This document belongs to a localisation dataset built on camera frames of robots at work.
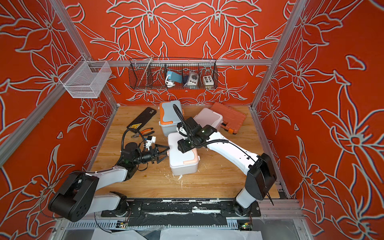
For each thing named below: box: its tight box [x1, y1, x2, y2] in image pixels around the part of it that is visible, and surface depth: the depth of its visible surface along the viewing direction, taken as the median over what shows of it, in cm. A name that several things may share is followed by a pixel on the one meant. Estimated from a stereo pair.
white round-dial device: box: [184, 71, 199, 86], surface depth 93 cm
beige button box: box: [202, 75, 214, 89], surface depth 97 cm
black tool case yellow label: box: [127, 107, 157, 132], surface depth 112 cm
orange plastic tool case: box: [210, 102, 247, 134], surface depth 106 cm
